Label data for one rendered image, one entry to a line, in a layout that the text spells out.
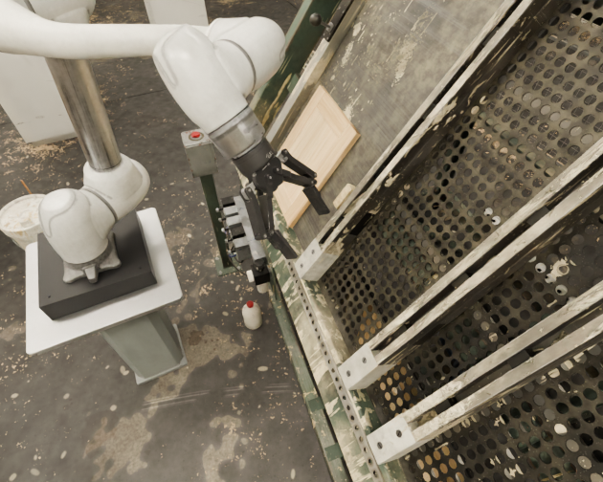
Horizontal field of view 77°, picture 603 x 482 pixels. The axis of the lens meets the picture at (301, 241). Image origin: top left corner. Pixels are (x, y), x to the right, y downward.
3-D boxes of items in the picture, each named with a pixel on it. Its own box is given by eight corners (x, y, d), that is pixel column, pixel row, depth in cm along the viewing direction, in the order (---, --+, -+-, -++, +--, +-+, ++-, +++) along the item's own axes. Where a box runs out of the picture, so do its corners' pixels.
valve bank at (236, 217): (217, 223, 180) (208, 185, 162) (247, 216, 183) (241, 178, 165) (242, 310, 150) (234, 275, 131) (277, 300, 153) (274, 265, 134)
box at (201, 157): (189, 164, 180) (180, 131, 167) (214, 159, 183) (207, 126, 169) (193, 180, 173) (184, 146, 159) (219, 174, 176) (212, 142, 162)
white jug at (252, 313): (242, 317, 211) (237, 297, 196) (259, 312, 214) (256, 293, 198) (247, 332, 205) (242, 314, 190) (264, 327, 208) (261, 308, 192)
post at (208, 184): (222, 261, 236) (196, 166, 179) (232, 259, 238) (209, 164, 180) (224, 269, 233) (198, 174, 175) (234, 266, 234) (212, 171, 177)
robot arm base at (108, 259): (65, 294, 124) (57, 284, 120) (61, 247, 137) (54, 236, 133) (123, 274, 130) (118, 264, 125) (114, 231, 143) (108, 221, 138)
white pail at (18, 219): (32, 242, 247) (-14, 187, 211) (80, 227, 255) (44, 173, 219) (32, 277, 228) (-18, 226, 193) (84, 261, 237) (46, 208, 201)
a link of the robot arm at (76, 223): (48, 253, 127) (11, 207, 111) (89, 220, 138) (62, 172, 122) (83, 271, 123) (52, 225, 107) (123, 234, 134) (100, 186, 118)
